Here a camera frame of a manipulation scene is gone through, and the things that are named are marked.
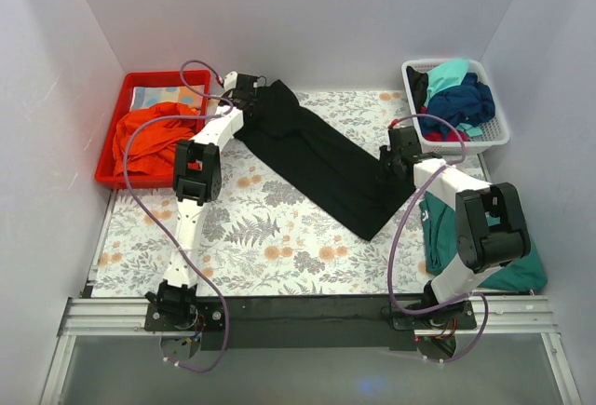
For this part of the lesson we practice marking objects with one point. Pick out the orange t shirt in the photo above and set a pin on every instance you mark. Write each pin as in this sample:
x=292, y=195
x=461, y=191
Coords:
x=153, y=150

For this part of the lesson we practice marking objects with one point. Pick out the black garment in basket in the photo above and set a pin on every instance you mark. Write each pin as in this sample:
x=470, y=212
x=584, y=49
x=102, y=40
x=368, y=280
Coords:
x=418, y=83

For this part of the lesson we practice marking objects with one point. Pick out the teal mint t shirt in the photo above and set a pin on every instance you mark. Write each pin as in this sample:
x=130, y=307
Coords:
x=446, y=75

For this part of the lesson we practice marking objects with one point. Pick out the folded dark green t shirt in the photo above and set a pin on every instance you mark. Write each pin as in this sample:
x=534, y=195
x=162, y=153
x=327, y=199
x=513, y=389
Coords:
x=438, y=221

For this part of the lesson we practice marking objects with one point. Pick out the red plastic tray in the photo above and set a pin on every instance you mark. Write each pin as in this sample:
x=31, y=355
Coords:
x=104, y=173

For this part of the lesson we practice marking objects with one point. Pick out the black t shirt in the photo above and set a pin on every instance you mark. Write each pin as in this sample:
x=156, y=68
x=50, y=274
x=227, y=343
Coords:
x=320, y=162

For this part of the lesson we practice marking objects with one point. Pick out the magenta red garment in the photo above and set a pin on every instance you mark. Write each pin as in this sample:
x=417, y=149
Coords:
x=435, y=131

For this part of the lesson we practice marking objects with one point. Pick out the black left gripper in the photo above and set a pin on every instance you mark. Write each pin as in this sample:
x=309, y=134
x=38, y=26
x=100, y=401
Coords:
x=251, y=99

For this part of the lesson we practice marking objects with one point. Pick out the floral table mat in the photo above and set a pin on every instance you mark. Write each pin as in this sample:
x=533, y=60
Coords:
x=261, y=237

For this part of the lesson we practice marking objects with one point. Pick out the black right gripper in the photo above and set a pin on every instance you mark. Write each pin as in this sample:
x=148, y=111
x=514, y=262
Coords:
x=391, y=166

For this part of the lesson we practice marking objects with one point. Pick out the aluminium frame rail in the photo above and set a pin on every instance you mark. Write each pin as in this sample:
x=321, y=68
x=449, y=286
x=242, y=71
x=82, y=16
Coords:
x=508, y=314

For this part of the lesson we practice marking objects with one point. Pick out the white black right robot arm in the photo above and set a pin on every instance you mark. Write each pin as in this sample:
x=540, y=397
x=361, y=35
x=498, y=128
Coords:
x=490, y=227

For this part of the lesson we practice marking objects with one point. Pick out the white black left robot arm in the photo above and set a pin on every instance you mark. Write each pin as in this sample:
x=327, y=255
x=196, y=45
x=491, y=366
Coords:
x=197, y=181

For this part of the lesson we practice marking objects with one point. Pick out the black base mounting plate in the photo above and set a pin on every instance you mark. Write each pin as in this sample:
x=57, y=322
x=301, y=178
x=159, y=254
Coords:
x=335, y=321

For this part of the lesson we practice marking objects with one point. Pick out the white plastic basket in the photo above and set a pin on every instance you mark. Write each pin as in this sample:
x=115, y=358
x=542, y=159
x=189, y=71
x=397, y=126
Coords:
x=494, y=132

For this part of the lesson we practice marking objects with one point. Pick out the navy blue t shirt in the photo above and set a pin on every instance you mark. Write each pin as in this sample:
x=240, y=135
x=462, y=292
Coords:
x=471, y=103

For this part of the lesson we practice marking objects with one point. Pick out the pastel patterned folded cloth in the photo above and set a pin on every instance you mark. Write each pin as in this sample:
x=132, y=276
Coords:
x=146, y=97

